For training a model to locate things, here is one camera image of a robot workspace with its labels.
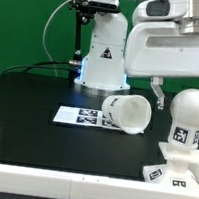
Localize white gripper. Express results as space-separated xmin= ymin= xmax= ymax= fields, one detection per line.
xmin=124 ymin=21 xmax=199 ymax=109

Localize white lamp bulb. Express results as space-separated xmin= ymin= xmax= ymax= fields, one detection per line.
xmin=168 ymin=88 xmax=199 ymax=151

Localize white lamp base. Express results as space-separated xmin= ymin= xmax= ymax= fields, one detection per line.
xmin=142 ymin=142 xmax=199 ymax=191

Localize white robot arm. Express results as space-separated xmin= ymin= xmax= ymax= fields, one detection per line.
xmin=74 ymin=0 xmax=199 ymax=107

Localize white lamp shade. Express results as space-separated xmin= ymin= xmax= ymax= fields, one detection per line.
xmin=101 ymin=95 xmax=152 ymax=135

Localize white marker sheet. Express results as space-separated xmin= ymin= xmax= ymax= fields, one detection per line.
xmin=53 ymin=106 xmax=118 ymax=130

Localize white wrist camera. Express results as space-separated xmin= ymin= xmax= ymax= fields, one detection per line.
xmin=132 ymin=0 xmax=189 ymax=25

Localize black camera on stand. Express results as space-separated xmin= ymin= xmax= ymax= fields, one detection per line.
xmin=68 ymin=0 xmax=121 ymax=83

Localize black cables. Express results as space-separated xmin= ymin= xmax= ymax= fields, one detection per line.
xmin=0 ymin=53 xmax=80 ymax=86

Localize grey cable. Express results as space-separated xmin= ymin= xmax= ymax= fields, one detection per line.
xmin=37 ymin=0 xmax=87 ymax=81

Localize white frame front bar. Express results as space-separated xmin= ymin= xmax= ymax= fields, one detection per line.
xmin=0 ymin=164 xmax=199 ymax=199

